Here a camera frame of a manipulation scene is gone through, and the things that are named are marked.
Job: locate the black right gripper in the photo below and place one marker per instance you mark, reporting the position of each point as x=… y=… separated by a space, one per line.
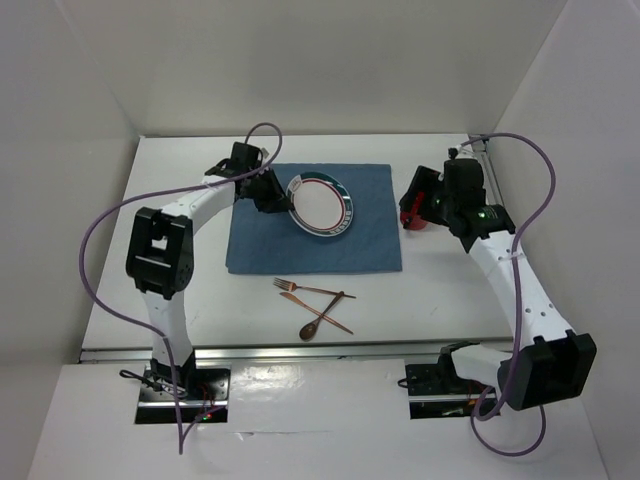
x=425 y=180

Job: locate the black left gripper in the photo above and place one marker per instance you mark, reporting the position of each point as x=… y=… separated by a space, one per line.
x=276 y=201

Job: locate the red enamel mug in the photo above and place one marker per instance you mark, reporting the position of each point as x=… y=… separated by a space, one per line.
x=412 y=220

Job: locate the white plate green red rim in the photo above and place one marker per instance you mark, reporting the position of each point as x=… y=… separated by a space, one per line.
x=322 y=206

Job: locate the blue cloth placemat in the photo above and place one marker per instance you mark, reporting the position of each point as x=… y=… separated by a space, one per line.
x=272 y=244

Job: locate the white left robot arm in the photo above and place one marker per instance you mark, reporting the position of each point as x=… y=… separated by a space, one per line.
x=160 y=256

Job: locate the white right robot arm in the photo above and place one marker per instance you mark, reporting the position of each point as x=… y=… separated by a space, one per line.
x=549 y=362

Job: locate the copper fork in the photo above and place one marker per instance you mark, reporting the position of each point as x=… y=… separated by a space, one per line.
x=290 y=286

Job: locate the copper knife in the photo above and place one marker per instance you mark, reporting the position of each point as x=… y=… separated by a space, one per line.
x=302 y=304

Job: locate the copper spoon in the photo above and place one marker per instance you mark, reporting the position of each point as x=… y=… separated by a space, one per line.
x=308 y=331

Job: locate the aluminium front rail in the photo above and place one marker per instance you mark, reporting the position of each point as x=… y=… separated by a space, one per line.
x=294 y=352

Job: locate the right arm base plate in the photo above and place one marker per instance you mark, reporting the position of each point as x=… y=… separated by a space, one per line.
x=433 y=395

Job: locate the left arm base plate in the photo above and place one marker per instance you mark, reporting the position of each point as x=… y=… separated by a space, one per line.
x=206 y=400

